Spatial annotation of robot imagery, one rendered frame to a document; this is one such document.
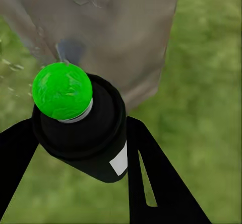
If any pesticide atomizer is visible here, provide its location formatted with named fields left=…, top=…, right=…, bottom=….
left=31, top=37, right=128, bottom=183

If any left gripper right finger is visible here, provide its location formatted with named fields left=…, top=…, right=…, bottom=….
left=127, top=116, right=211, bottom=224

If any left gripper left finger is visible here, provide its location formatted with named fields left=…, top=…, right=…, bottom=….
left=0, top=118, right=39, bottom=220

